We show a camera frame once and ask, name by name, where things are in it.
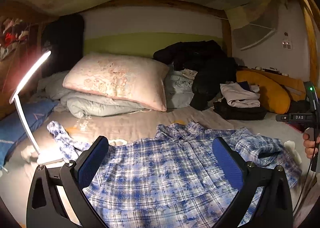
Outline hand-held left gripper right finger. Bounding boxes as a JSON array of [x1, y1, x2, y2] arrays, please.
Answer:
[[212, 137, 293, 228]]

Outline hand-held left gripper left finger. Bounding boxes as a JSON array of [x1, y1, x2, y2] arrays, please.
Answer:
[[26, 136, 109, 228]]

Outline blue plaid shirt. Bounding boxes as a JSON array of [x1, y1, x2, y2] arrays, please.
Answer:
[[47, 120, 303, 228]]

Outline person's right hand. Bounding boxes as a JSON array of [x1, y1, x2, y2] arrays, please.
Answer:
[[302, 130, 315, 160]]

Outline yellow long pillow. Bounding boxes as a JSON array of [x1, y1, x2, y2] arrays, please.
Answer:
[[236, 70, 292, 115]]

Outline white crumpled cloth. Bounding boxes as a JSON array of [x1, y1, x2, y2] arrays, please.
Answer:
[[21, 148, 38, 163], [284, 140, 303, 165]]

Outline black folded pants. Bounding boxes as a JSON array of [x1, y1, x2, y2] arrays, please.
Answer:
[[213, 100, 268, 121]]

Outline beige folded garment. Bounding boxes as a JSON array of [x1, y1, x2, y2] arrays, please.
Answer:
[[220, 81, 261, 108]]

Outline grey folded quilt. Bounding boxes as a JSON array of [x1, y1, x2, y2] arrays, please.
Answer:
[[37, 70, 153, 118]]

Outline grey printed bed sheet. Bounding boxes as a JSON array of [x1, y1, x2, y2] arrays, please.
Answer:
[[0, 105, 313, 228]]

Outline white desk lamp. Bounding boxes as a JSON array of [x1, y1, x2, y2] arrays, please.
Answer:
[[9, 50, 65, 166]]

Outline blue pillow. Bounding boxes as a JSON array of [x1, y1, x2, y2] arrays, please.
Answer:
[[0, 99, 59, 166]]

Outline pink pillow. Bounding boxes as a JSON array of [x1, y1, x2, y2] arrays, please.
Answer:
[[62, 53, 170, 112]]

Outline light grey crumpled cloth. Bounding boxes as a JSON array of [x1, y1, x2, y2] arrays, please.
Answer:
[[164, 68, 198, 108]]

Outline black jacket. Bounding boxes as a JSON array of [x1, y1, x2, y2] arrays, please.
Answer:
[[153, 40, 238, 111]]

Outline dark hanging garment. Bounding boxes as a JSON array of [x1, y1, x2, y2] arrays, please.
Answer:
[[41, 14, 85, 78]]

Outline red flower decoration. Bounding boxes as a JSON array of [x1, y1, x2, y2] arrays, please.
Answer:
[[0, 18, 33, 56]]

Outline black cable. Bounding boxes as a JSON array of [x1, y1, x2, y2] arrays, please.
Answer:
[[292, 158, 316, 215]]

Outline white wall shelf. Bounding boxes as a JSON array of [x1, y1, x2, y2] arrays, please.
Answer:
[[231, 21, 278, 51]]

